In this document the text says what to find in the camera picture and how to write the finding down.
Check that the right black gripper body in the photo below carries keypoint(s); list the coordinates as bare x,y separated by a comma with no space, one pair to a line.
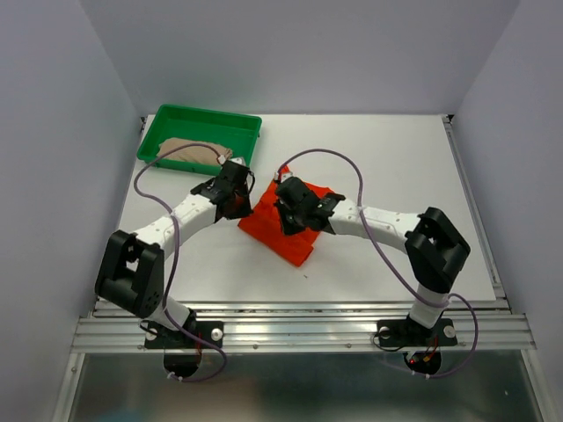
291,221

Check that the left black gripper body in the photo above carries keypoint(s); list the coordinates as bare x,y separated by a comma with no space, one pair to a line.
241,207

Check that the orange t shirt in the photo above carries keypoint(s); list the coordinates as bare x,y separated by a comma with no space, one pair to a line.
264,225

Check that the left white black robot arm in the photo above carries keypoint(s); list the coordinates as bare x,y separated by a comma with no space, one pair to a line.
138,268

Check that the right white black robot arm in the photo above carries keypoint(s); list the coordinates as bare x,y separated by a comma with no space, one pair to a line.
436,250

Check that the beige folded t shirt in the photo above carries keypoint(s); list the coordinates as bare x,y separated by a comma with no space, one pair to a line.
193,152

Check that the green plastic tray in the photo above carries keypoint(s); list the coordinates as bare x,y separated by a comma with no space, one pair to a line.
234,131

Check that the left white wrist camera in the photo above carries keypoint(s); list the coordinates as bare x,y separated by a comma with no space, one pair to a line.
223,161

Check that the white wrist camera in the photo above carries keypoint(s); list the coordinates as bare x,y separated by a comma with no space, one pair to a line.
281,176
223,161

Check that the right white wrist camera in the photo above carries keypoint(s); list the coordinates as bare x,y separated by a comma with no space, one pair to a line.
281,176

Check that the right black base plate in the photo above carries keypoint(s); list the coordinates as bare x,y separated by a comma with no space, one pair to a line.
395,333

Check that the aluminium rail frame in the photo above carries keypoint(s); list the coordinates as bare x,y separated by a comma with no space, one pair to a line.
300,341

